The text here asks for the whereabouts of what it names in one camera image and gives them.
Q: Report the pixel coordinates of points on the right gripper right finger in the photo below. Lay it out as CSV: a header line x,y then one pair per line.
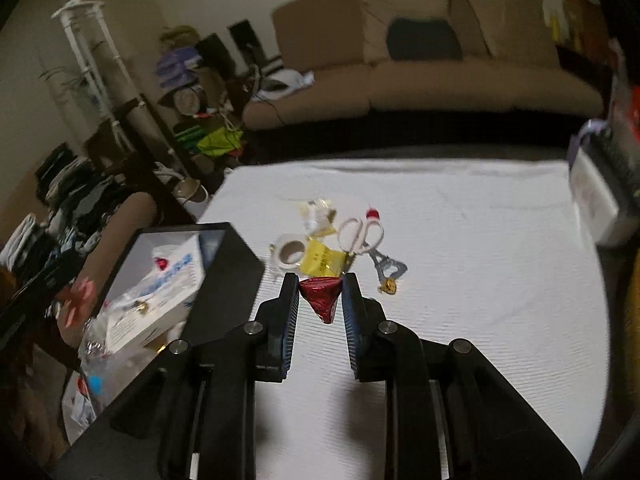
x,y
362,316

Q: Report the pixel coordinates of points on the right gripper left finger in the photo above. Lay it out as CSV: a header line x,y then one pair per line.
x,y
278,317

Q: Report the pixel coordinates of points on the metal eiffel tower opener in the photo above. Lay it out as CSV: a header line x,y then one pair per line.
x,y
388,270

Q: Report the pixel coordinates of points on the white tape roll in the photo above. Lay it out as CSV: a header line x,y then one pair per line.
x,y
287,254

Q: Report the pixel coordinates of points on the yellow snack packet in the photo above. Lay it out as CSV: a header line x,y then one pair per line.
x,y
320,261

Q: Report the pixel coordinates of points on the white handled scissors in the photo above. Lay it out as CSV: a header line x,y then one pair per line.
x,y
357,236

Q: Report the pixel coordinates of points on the black storage box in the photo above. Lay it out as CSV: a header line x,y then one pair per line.
x,y
168,362

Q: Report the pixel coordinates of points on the small red candy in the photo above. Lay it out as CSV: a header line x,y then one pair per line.
x,y
372,214

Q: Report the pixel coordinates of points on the clear plastic candy bag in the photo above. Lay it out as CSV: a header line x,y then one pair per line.
x,y
318,217

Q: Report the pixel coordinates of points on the white blue printed carton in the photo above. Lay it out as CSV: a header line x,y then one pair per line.
x,y
170,294

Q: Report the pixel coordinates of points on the white table cloth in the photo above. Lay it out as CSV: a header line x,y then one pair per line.
x,y
496,253

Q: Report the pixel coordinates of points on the brown armchair arm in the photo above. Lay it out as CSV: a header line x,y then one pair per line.
x,y
137,212

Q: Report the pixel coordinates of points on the neon yellow green bag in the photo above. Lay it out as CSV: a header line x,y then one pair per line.
x,y
219,142

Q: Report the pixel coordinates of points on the pile of folded clothes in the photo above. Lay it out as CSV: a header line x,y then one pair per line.
x,y
63,204

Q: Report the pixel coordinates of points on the white cap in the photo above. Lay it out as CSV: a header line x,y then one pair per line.
x,y
284,83

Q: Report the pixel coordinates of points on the black cushion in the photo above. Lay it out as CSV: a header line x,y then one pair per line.
x,y
422,40

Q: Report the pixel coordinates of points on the brown sofa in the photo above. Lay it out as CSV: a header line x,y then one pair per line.
x,y
509,62

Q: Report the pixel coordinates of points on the white coat rack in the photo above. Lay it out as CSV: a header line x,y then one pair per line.
x,y
70,15

